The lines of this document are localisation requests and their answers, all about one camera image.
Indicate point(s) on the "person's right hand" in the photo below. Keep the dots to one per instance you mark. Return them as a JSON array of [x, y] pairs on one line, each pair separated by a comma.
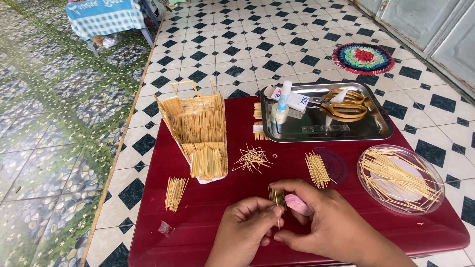
[[334, 222]]

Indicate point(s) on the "person's left hand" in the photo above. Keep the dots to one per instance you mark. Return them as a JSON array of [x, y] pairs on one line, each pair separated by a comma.
[[241, 233]]

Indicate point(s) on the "single wooden toothpick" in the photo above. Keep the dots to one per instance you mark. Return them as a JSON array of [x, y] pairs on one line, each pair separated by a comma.
[[278, 222]]

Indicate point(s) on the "pink eraser block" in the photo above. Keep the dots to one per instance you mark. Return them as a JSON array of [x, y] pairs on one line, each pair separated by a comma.
[[297, 204]]

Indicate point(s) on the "small glued toothpick panel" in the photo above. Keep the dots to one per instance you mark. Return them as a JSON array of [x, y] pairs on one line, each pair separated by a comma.
[[276, 194]]

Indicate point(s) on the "red low table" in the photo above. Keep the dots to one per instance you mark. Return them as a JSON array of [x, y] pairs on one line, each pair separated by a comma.
[[207, 207]]

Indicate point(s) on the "slanted glued toothpick panel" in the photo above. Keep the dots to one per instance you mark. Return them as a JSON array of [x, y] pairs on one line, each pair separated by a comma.
[[317, 168]]

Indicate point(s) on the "clear round plastic lid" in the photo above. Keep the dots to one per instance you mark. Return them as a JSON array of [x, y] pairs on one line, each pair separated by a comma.
[[400, 207]]

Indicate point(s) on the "crumpled clear plastic wrapper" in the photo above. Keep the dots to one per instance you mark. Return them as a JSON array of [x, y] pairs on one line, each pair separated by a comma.
[[166, 229]]

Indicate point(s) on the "scattered heap of toothpicks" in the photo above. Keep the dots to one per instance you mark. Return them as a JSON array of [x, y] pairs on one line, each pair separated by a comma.
[[252, 158]]

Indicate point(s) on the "pile of loose toothpicks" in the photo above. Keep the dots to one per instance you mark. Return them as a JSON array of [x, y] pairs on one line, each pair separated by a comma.
[[397, 178]]

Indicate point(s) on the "long glued toothpick panel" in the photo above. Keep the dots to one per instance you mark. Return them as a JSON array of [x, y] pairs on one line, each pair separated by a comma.
[[174, 193]]

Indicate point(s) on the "clear plastic strip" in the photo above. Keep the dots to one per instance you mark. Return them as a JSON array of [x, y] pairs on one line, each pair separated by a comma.
[[324, 128]]

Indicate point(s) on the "steel rectangular tray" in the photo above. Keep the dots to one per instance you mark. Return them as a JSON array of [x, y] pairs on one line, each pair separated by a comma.
[[319, 126]]

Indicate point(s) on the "short glued toothpick panel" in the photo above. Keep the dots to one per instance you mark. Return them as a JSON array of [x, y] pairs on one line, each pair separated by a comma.
[[259, 133], [257, 110]]

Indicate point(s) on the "toothpick house model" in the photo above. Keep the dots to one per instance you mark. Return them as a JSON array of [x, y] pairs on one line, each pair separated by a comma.
[[200, 133]]

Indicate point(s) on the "clear tape roll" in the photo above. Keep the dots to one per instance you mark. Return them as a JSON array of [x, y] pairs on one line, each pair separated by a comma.
[[278, 115]]

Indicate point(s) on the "white glue carton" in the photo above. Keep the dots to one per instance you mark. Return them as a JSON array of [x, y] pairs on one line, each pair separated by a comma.
[[297, 101]]

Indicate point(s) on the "white glue bottle blue label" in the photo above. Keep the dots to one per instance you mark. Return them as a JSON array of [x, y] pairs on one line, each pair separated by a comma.
[[284, 96]]

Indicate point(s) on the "colourful round rag rug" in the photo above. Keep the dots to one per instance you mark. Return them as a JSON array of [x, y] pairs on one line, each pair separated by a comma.
[[363, 58]]

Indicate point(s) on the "grey metal door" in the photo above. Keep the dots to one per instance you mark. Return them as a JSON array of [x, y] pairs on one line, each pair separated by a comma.
[[426, 29]]

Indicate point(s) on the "clear plastic bag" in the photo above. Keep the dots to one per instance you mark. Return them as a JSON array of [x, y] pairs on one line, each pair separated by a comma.
[[108, 40]]

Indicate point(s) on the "table with blue checked cloth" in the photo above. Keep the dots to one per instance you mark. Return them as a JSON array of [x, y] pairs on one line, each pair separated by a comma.
[[105, 18]]

